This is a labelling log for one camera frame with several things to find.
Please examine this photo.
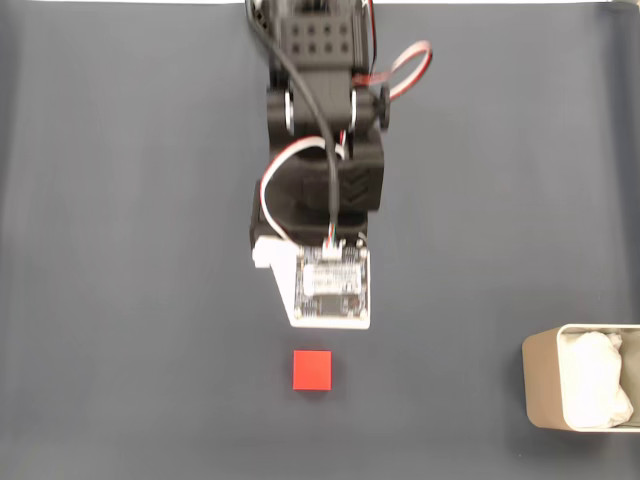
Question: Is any red cube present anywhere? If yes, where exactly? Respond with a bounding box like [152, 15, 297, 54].
[292, 349, 333, 391]

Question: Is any beige box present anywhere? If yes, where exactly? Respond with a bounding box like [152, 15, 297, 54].
[521, 323, 640, 433]

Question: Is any dark grey table mat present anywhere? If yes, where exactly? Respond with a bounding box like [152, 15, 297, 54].
[0, 3, 640, 480]

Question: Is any white crumpled paper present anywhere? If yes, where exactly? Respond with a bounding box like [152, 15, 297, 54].
[562, 330, 635, 430]

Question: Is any black camera cable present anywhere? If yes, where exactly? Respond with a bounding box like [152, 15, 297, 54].
[247, 0, 342, 237]

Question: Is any red white servo wire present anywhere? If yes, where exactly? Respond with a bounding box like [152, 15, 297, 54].
[352, 39, 434, 102]
[258, 134, 349, 246]

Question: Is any white camera board mount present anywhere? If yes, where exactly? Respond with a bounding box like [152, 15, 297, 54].
[252, 237, 372, 330]

